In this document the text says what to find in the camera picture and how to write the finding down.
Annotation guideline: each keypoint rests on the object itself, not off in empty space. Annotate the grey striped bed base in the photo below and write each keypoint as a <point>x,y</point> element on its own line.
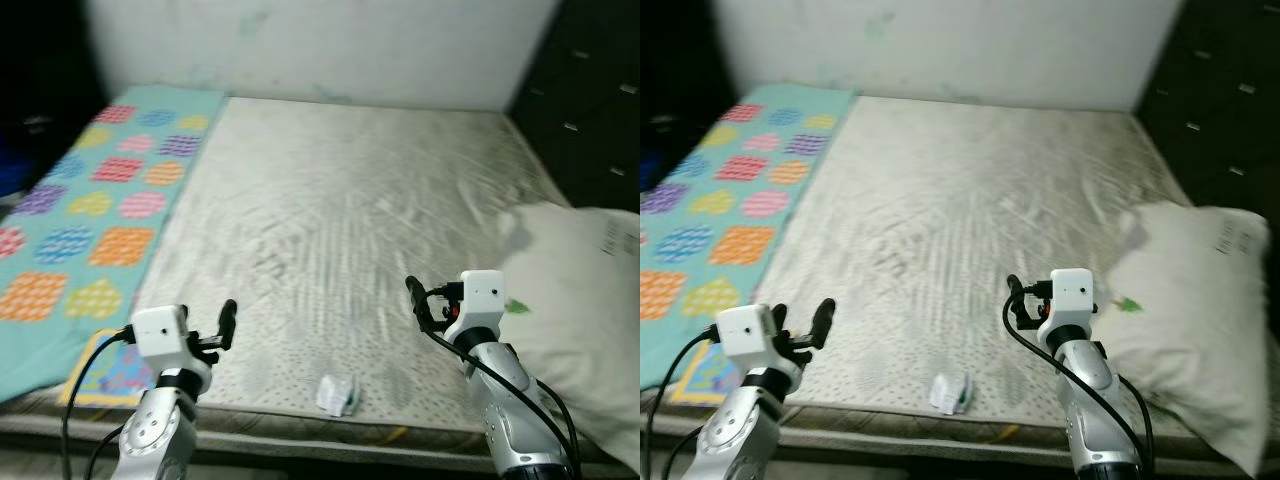
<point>300,432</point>
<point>900,435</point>

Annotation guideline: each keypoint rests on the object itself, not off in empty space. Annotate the yellow blue children's book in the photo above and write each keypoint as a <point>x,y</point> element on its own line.
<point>100,375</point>
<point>700,385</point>

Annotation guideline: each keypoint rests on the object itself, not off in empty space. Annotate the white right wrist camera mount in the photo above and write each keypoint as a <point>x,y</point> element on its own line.
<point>1072,292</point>
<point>482,295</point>

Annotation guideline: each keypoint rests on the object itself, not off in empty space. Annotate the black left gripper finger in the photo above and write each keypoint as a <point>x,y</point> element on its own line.
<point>776,320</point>
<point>186,318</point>
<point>823,323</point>
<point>228,325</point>

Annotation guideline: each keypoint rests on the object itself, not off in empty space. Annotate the small white packet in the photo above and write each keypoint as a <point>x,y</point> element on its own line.
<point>948,394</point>
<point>335,397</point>

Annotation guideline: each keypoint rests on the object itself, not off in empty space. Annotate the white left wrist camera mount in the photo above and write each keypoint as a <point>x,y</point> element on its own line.
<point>745,332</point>
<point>160,335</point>

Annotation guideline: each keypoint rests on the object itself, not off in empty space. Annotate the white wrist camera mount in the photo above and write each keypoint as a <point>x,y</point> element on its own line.
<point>745,332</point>
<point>482,295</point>
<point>1072,292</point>
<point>160,335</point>

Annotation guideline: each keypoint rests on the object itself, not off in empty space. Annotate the white quilted mattress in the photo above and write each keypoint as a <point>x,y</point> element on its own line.
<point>330,220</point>
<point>950,220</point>

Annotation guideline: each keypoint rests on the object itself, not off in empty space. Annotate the white pillow green tree print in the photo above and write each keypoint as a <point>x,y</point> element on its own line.
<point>580,330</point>
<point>1190,330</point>

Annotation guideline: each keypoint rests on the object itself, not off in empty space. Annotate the dark tufted headboard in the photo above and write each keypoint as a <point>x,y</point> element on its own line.
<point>1220,110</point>
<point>590,110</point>

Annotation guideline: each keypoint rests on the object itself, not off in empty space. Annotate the teal blanket colourful patches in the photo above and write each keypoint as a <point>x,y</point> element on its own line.
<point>720,250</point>
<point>90,250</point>

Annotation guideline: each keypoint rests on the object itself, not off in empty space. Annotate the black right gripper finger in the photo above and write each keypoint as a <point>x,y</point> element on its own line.
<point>420,305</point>
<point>1018,302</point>

